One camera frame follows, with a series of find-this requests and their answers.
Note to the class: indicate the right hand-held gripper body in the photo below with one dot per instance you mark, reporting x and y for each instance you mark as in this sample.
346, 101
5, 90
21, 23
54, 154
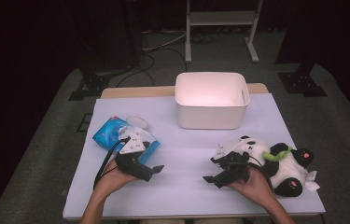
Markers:
235, 165

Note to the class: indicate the person's right hand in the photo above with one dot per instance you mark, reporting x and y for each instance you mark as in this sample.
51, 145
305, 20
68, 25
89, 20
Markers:
255, 186

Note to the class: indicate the pale table cover sheet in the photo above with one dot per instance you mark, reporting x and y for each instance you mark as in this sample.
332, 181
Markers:
188, 146

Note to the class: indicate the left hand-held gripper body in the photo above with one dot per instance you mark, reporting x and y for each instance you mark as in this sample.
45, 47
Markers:
130, 146

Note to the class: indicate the wooden table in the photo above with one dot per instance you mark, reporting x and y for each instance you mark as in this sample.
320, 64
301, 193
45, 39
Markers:
138, 92

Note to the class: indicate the panda plush toy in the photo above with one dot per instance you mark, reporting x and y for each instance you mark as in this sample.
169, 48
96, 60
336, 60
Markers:
287, 168

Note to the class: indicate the white plastic bin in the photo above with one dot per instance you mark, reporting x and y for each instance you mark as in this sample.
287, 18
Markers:
210, 109

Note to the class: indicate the dark floor socket cover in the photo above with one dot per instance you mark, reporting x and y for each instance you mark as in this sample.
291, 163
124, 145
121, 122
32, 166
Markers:
84, 123

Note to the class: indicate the white metal stand frame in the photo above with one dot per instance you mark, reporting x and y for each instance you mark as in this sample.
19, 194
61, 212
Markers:
222, 18

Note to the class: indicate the blue wet wipes packet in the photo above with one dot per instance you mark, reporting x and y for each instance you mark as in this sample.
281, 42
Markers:
109, 133

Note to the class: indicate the person's left hand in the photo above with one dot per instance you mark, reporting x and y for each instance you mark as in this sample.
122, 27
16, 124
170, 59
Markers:
113, 180

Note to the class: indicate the black stand with base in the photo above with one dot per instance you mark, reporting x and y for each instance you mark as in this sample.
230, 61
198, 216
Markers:
301, 84
91, 85

